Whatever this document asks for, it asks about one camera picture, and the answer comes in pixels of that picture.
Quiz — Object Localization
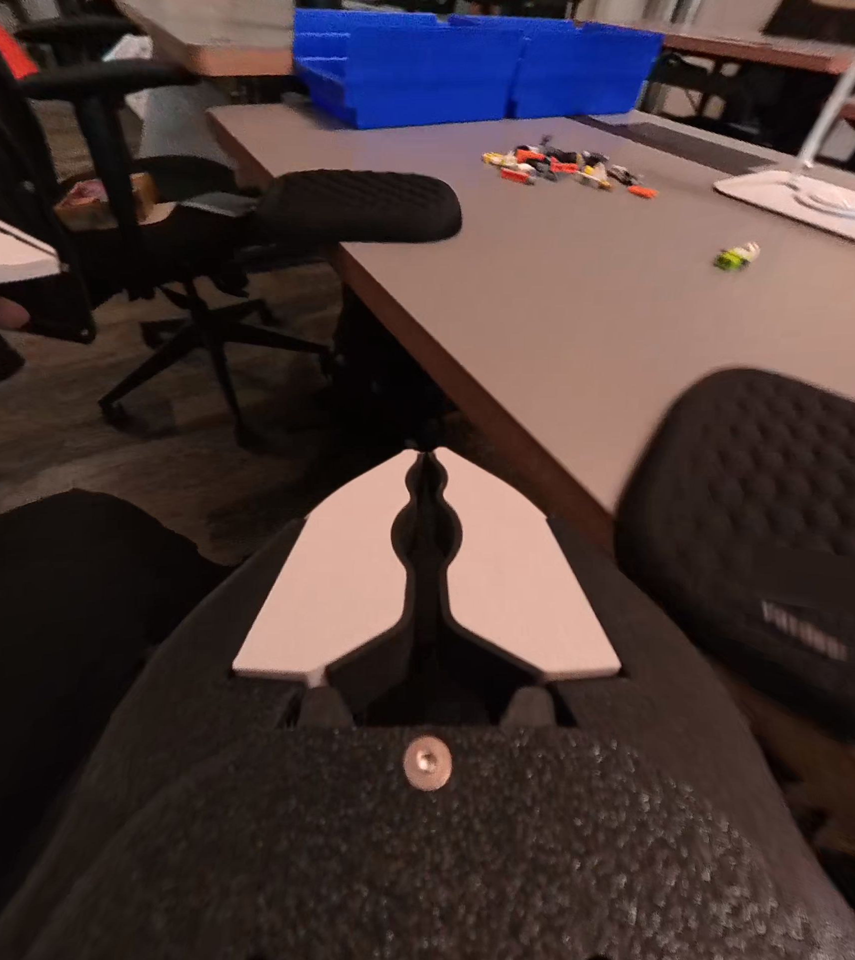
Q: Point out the pile of lego pieces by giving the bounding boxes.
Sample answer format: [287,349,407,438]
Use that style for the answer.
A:
[480,135,660,201]

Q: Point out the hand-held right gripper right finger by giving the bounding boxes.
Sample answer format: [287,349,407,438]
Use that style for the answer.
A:
[431,447,624,684]

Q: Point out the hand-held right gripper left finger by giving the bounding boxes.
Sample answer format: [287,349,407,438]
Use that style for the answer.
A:
[233,447,426,687]

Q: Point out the black office chair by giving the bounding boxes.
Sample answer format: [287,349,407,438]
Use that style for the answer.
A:
[0,0,342,444]

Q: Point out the green white lego minifigure torso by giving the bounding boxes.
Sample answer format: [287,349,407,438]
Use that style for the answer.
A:
[714,240,763,274]

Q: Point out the white wire screen stand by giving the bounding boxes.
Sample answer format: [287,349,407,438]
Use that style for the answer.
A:
[713,15,855,259]

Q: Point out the person's left hand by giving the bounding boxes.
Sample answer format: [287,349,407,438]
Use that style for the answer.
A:
[0,288,39,334]

